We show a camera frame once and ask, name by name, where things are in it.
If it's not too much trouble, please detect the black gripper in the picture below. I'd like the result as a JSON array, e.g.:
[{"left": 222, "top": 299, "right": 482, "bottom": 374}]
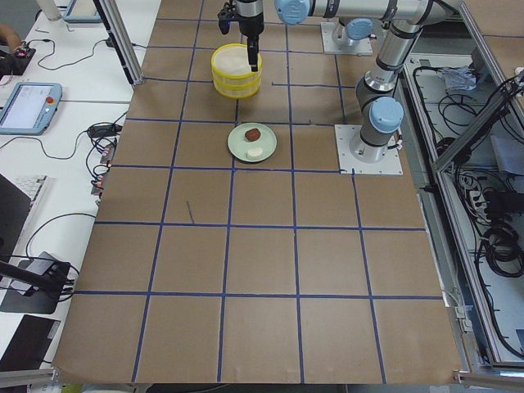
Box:
[{"left": 238, "top": 12, "right": 263, "bottom": 72}]

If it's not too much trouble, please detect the yellow steamer layer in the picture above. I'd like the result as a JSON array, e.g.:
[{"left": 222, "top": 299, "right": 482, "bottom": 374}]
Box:
[
  {"left": 214, "top": 78, "right": 261, "bottom": 99},
  {"left": 210, "top": 43, "right": 263, "bottom": 88}
]

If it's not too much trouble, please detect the brown bun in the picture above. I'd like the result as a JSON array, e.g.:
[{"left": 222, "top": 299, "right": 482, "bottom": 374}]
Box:
[{"left": 244, "top": 128, "right": 261, "bottom": 142}]

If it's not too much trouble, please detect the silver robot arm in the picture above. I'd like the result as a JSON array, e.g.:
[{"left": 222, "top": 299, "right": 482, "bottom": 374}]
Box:
[
  {"left": 274, "top": 0, "right": 461, "bottom": 164},
  {"left": 235, "top": 0, "right": 264, "bottom": 72}
]

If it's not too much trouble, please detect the white steamer cloth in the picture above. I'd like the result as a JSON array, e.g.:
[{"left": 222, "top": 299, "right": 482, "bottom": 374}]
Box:
[{"left": 213, "top": 44, "right": 252, "bottom": 76}]

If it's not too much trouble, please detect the person hand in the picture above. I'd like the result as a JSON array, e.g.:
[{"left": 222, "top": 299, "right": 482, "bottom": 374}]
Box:
[{"left": 0, "top": 23, "right": 22, "bottom": 52}]

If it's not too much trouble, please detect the light green plate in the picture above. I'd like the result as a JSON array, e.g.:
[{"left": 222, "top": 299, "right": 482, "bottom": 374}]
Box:
[{"left": 228, "top": 123, "right": 278, "bottom": 163}]

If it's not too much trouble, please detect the white bun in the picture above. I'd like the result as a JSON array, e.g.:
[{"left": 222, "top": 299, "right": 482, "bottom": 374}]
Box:
[{"left": 246, "top": 147, "right": 264, "bottom": 160}]

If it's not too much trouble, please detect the black power adapter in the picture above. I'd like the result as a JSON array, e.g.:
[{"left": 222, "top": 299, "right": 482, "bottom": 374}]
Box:
[{"left": 87, "top": 124, "right": 122, "bottom": 138}]

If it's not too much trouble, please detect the white keyboard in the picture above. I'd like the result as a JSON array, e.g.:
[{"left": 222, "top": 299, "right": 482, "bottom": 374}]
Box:
[{"left": 13, "top": 174, "right": 50, "bottom": 209}]

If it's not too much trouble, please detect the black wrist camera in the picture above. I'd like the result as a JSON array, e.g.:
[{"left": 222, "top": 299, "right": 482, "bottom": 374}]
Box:
[{"left": 217, "top": 1, "right": 235, "bottom": 35}]

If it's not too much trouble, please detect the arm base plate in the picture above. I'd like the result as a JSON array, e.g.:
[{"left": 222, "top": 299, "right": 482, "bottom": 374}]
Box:
[
  {"left": 335, "top": 124, "right": 403, "bottom": 176},
  {"left": 320, "top": 18, "right": 373, "bottom": 56}
]

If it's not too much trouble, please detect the aluminium frame post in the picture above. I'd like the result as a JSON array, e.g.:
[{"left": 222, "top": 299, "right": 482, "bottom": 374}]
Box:
[{"left": 93, "top": 0, "right": 143, "bottom": 86}]

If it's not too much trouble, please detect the black camera stand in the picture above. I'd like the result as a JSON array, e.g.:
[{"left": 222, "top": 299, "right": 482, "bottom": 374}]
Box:
[{"left": 1, "top": 256, "right": 71, "bottom": 298}]

